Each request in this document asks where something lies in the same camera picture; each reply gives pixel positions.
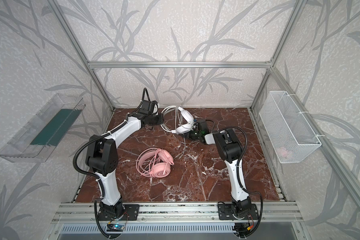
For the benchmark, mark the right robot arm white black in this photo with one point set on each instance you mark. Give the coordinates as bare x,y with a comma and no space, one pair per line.
231,143

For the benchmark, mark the right wiring connector board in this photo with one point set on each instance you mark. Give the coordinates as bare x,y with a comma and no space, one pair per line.
243,229

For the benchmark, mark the clear plastic wall bin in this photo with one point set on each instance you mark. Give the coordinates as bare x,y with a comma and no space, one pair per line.
36,141

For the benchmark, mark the pink item in basket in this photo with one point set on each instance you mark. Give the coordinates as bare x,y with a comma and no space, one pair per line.
284,153

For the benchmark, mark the white headphones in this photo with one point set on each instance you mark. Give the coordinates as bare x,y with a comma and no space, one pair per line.
184,121

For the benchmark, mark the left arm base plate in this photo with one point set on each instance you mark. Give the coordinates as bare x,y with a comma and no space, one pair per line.
123,212

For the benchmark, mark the pink headphones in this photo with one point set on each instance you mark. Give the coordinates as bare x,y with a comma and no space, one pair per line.
154,163

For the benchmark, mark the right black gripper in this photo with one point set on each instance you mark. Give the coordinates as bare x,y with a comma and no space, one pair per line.
192,133

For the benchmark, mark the green circuit board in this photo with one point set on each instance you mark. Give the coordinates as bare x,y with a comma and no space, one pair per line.
115,227

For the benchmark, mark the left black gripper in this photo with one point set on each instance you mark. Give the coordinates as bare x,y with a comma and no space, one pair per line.
158,119

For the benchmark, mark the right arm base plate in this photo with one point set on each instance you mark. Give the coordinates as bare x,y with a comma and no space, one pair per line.
225,212

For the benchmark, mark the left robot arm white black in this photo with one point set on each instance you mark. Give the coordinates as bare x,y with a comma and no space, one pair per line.
99,158

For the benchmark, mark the white wire mesh basket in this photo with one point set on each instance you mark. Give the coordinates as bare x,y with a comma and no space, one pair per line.
288,127

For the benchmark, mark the aluminium front rail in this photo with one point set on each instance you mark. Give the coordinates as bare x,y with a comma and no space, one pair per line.
181,212

